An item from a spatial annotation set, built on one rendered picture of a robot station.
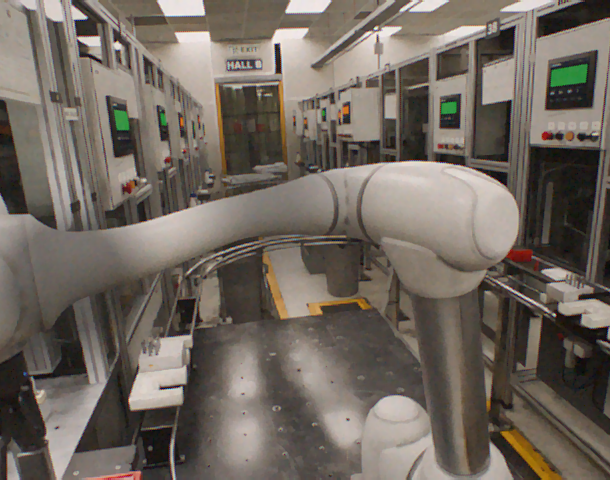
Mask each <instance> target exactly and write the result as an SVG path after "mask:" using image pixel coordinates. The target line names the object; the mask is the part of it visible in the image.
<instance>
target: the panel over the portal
mask: <svg viewBox="0 0 610 480"><path fill-rule="evenodd" d="M210 43H211V54H212V64H213V74H214V77H218V76H244V75H272V74H275V58H274V42H273V40H271V38H270V39H232V40H210ZM241 44H258V52H259V55H231V57H229V56H228V45H241ZM254 57H263V71H254V72H226V73H225V63H224V59H248V58H254Z"/></svg>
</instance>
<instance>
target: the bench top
mask: <svg viewBox="0 0 610 480"><path fill-rule="evenodd" d="M261 324H263V326H260V325H261ZM332 326H336V328H332ZM289 343H293V344H292V345H289ZM191 351H192V359H193V365H196V367H198V368H196V371H190V375H189V382H188V389H187V395H186V401H185V405H183V406H181V412H180V417H179V420H180V431H178V432H177V436H178V443H179V450H180V456H182V455H185V456H186V462H185V464H181V465H175V472H177V478H178V480H350V478H351V476H352V475H354V474H363V472H362V453H361V450H362V432H363V427H364V424H365V421H366V418H367V415H368V413H369V411H370V409H371V408H374V407H375V406H376V404H377V403H378V402H379V401H380V400H382V399H384V398H387V396H394V395H399V396H405V397H408V398H411V399H412V400H414V401H416V403H418V404H419V405H420V406H421V407H422V408H423V409H424V410H425V412H426V413H427V414H428V411H427V405H426V398H425V391H424V385H423V378H422V371H421V365H420V358H419V356H418V355H417V353H416V352H415V351H414V350H413V348H412V347H411V346H410V345H409V344H408V343H407V340H406V339H405V338H404V337H403V336H401V334H400V333H399V332H398V331H397V330H396V329H395V327H394V326H393V325H392V323H391V322H390V321H389V319H388V318H387V317H386V316H385V315H384V313H382V312H381V311H380V310H379V309H378V308H372V309H362V310H354V311H344V312H335V313H326V314H316V315H308V316H298V317H290V318H280V319H271V320H262V321H253V322H244V324H234V325H226V326H216V327H208V328H198V329H194V333H193V346H192V349H191ZM297 368H300V371H297V370H296V369H297ZM145 411H146V415H145V418H144V421H143V425H145V424H152V423H159V422H166V421H174V418H175V413H176V407H171V408H163V409H157V408H156V410H153V409H148V410H145ZM137 446H138V449H139V454H140V456H139V459H138V463H137V467H136V470H135V471H140V470H141V474H142V479H143V480H171V478H170V470H169V466H168V467H161V468H155V469H148V470H147V469H143V467H142V466H143V461H144V460H146V458H145V452H144V447H143V441H142V436H139V438H138V442H137Z"/></svg>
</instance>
